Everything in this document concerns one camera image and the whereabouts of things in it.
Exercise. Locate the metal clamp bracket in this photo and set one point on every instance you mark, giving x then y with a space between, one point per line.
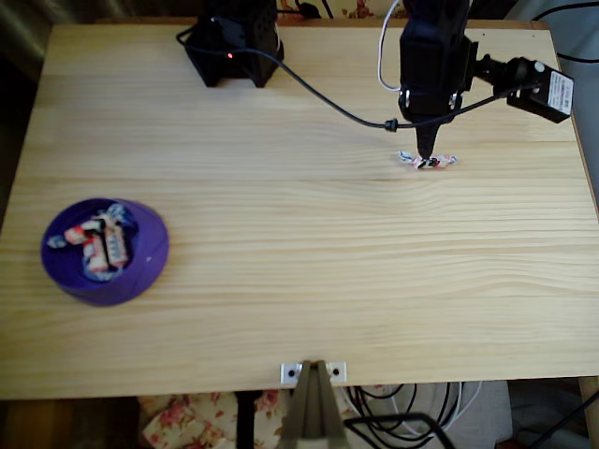
311 411

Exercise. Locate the floral patterned fabric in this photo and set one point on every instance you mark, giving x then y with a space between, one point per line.
360 8
187 421

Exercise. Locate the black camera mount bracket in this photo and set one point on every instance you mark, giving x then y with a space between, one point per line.
496 70

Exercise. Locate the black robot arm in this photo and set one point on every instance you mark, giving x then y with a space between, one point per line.
437 10

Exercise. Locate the silver metal bracket plate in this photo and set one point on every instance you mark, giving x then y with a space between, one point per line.
338 372

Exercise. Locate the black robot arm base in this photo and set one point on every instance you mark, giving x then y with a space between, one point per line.
243 51

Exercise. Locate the purple plastic bowl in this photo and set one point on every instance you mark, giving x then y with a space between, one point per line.
145 262

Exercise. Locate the white red blue candy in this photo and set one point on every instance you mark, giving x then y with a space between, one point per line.
115 245
96 263
77 232
444 159

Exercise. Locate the black pole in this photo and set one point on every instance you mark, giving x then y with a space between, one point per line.
244 421

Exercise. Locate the black camera with white label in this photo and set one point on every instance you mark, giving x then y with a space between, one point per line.
543 96

